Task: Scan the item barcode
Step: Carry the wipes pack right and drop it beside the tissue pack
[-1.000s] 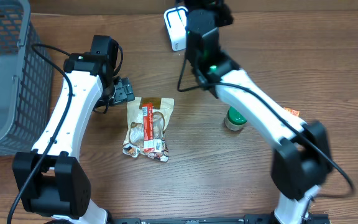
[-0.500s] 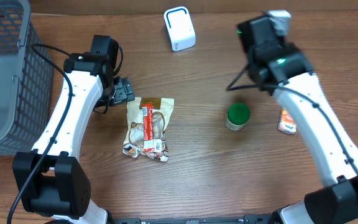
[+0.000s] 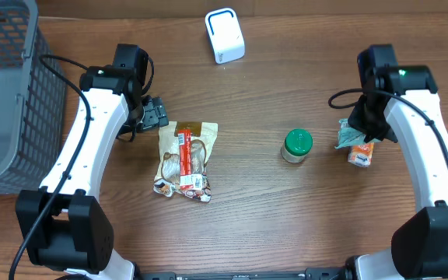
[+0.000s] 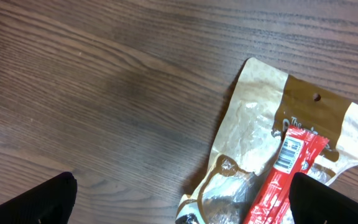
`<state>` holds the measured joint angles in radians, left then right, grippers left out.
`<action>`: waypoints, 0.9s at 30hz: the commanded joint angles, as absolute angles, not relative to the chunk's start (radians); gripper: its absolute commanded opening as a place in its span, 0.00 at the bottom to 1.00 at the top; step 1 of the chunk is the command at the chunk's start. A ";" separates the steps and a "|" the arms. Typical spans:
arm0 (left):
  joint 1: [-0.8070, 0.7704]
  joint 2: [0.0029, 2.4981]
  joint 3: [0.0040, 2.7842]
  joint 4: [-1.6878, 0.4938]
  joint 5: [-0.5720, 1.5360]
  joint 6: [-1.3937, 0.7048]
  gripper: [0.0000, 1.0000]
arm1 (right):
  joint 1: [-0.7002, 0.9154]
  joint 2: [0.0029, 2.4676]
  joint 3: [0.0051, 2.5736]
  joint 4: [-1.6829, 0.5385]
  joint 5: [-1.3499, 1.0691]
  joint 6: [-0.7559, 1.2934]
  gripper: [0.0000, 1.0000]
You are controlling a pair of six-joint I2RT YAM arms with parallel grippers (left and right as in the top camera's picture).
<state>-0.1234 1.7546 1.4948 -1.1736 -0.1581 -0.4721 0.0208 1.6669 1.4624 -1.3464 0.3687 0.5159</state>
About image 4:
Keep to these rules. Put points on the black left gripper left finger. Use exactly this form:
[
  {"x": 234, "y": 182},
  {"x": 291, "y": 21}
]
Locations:
[{"x": 51, "y": 202}]

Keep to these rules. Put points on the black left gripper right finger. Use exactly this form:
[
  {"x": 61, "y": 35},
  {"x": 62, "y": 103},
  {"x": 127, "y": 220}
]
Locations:
[{"x": 312, "y": 202}]

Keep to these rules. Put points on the brown cookie snack bag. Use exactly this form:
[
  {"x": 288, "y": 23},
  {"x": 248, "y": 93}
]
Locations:
[{"x": 265, "y": 103}]

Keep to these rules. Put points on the red snack bar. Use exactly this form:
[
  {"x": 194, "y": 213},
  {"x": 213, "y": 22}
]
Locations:
[{"x": 297, "y": 154}]

